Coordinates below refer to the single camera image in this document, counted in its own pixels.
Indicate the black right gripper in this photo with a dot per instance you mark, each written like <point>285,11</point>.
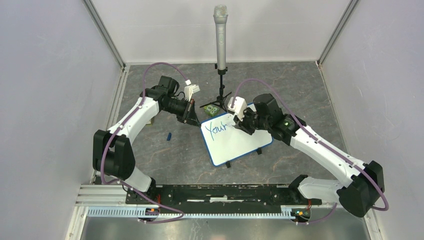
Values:
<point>242,124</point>

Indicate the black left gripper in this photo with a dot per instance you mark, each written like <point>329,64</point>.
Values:
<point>189,114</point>

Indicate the blue framed whiteboard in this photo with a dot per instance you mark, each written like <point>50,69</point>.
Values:
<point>225,143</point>

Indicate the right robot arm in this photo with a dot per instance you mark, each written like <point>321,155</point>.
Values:
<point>357,185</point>

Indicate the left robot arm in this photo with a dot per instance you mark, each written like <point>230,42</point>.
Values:
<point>112,149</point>

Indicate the green toy block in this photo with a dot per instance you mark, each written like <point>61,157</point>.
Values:
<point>211,110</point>

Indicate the silver microphone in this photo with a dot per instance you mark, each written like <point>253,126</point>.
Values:
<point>220,16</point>

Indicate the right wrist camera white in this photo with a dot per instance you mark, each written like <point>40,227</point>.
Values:
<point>237,106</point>

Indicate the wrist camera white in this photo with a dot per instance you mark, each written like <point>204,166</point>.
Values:
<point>190,89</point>
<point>237,106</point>

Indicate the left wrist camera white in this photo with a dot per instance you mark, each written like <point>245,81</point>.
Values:
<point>190,89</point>

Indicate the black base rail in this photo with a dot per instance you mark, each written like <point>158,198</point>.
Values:
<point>229,198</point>

